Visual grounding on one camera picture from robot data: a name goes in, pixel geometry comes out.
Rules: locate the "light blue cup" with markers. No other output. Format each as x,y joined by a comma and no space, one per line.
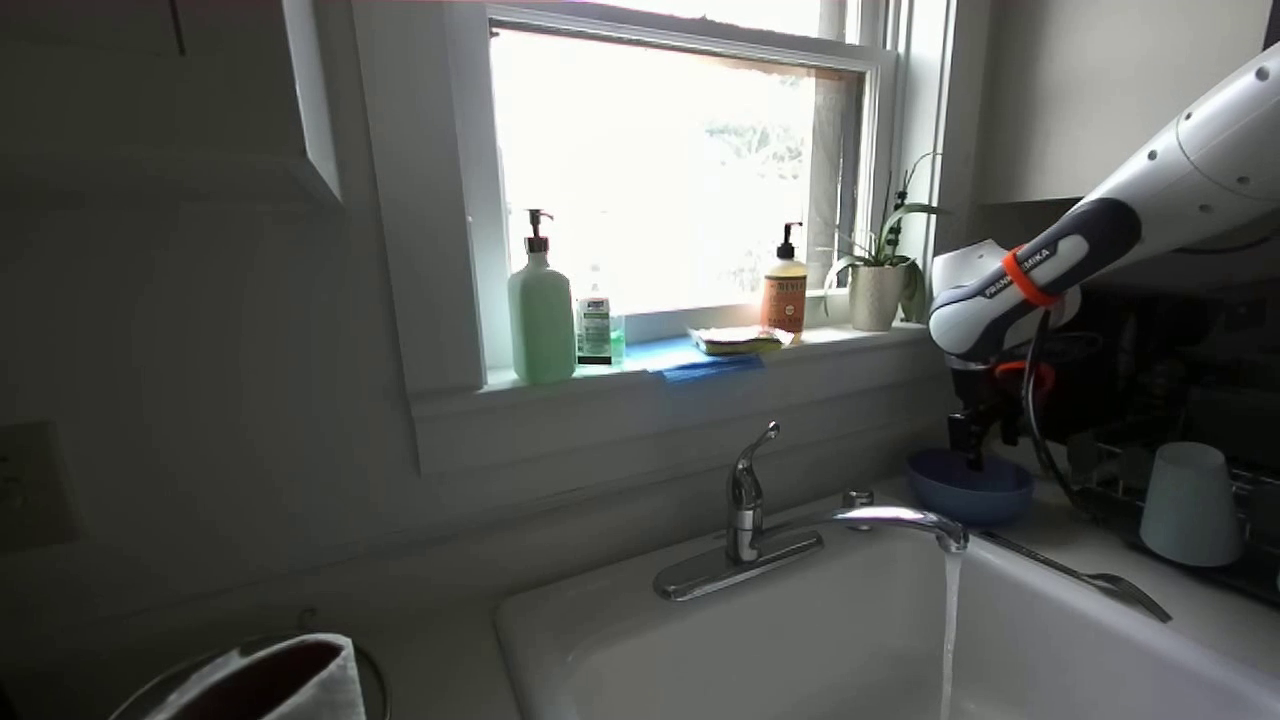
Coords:
1191,512

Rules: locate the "white kitchen sink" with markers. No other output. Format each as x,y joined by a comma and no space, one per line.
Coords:
875,624

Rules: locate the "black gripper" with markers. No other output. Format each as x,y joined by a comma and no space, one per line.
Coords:
990,395

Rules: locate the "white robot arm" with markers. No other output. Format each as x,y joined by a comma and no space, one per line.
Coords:
1204,174

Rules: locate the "amber soap dispenser bottle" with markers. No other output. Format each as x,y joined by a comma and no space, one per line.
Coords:
787,287

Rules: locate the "white potted orchid plant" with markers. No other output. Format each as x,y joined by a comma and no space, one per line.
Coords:
877,269

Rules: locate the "small green jar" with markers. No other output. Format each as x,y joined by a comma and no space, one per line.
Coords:
602,339

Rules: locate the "blue bowl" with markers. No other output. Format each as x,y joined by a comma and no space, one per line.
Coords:
980,496

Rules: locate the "green soap dispenser bottle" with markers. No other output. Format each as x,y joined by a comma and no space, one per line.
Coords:
543,312

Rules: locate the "chrome sink faucet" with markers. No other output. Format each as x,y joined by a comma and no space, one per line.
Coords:
762,546

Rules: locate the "blue cloth on sill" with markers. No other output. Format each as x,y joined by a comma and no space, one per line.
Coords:
685,360

